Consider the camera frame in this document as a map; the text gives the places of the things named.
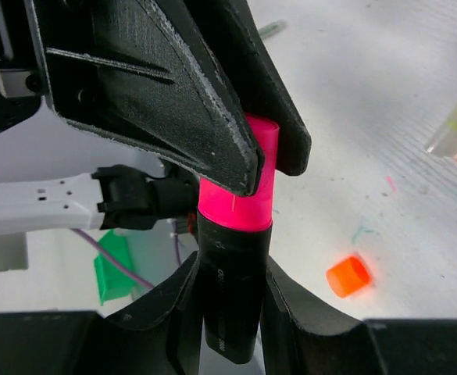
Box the black pink marker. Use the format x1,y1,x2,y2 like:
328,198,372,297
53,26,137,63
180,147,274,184
198,215,272,364

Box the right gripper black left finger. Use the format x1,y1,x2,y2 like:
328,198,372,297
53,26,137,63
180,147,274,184
0,254,202,374

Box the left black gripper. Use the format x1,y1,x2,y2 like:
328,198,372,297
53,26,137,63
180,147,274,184
0,1,43,133

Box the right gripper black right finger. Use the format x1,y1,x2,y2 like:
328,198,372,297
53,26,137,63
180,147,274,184
260,259,457,374

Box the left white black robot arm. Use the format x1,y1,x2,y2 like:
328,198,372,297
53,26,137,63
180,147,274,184
0,1,311,235

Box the bright orange marker cap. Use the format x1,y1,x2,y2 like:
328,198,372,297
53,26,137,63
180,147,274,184
326,255,372,298

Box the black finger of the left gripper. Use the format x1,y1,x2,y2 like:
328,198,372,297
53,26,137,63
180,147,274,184
185,0,311,175
25,1,263,196

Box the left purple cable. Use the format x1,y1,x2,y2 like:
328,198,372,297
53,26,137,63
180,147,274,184
71,220,182,290

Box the green plastic bin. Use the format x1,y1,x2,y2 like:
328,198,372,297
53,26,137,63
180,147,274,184
94,230,136,305

